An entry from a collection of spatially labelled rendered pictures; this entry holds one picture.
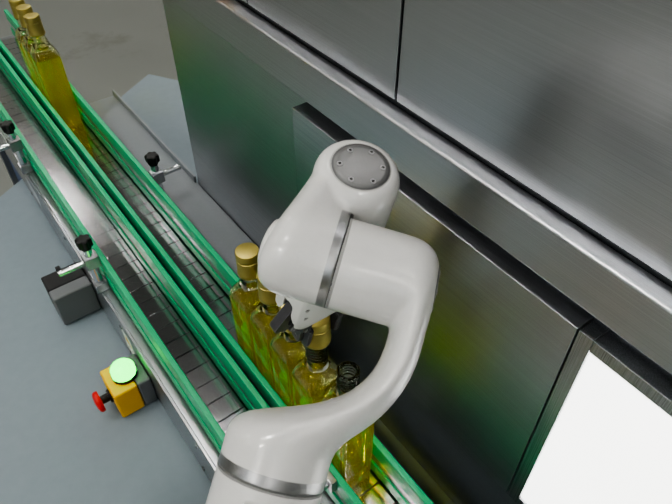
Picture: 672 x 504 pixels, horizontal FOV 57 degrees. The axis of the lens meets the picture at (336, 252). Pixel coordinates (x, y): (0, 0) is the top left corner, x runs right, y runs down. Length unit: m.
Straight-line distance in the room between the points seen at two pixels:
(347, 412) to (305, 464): 0.05
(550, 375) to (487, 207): 0.18
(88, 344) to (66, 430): 0.19
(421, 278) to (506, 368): 0.28
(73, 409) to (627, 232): 1.02
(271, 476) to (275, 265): 0.15
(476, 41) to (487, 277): 0.23
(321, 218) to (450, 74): 0.23
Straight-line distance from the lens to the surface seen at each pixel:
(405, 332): 0.47
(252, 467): 0.47
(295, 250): 0.46
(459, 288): 0.71
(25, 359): 1.39
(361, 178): 0.51
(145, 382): 1.19
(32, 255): 1.60
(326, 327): 0.75
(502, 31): 0.58
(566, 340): 0.63
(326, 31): 0.79
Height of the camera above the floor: 1.77
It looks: 45 degrees down
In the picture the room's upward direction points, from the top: straight up
